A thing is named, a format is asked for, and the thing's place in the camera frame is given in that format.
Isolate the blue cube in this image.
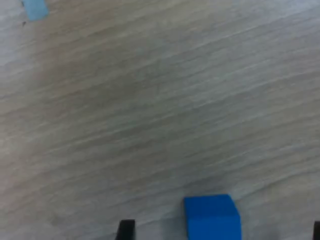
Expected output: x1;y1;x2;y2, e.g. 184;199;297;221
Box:
183;194;243;240

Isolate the small grey-blue tape piece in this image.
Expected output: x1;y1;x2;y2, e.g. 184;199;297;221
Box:
21;0;49;21

